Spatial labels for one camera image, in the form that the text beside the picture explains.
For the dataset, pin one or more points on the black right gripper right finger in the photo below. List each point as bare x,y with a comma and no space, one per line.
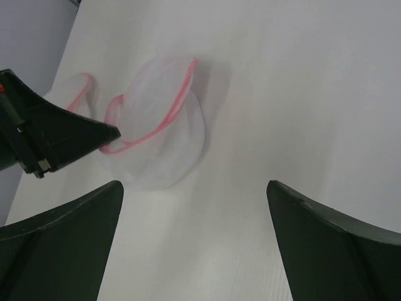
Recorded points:
328,255

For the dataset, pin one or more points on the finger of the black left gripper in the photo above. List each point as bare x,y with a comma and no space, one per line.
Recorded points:
42,137

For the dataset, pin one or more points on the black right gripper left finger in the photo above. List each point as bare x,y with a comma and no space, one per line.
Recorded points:
62,253

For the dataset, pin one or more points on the white mesh laundry bag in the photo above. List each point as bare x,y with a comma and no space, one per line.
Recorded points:
77,94
161,124

